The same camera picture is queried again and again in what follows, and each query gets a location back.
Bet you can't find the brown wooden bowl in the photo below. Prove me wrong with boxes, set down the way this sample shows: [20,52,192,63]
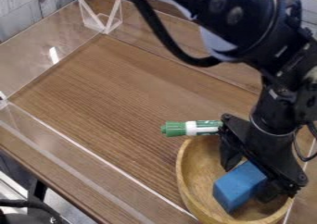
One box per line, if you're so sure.
[175,136,292,224]

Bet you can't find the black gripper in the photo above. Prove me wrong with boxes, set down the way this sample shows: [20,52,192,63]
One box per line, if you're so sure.
[220,110,309,204]

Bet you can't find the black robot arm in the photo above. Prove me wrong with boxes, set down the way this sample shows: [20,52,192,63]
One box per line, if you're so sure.
[173,0,317,202]

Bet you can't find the black cable lower left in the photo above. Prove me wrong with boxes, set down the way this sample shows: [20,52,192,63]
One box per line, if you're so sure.
[0,198,59,224]

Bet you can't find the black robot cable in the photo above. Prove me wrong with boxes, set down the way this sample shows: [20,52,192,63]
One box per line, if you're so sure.
[122,0,228,68]

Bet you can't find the green white dry-erase marker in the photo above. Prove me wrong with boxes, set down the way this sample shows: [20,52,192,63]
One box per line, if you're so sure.
[161,120,224,137]

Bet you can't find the clear acrylic tray wall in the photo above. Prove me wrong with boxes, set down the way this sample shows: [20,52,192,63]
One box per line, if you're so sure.
[0,92,198,224]

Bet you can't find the clear acrylic corner bracket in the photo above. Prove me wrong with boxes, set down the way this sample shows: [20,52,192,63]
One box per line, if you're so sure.
[78,0,123,35]

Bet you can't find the blue foam block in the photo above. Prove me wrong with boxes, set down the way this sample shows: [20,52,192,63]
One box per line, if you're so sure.
[213,161,268,213]

